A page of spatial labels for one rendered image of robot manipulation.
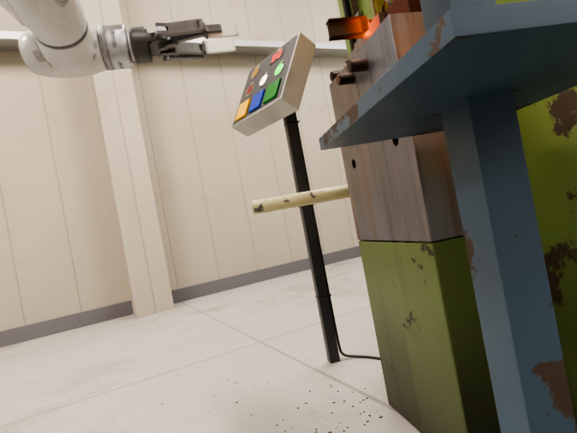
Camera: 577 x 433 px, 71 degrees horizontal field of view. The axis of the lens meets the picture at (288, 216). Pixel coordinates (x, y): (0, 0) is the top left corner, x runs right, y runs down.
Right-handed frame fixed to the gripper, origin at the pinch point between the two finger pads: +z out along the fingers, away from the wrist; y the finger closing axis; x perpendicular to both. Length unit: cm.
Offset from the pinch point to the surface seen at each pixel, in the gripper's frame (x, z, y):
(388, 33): -11.7, 29.1, 20.6
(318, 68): 120, 147, -345
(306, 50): 14, 34, -43
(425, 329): -72, 29, 13
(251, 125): -6, 12, -60
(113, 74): 101, -60, -261
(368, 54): -11.5, 29.1, 11.0
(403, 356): -81, 29, 0
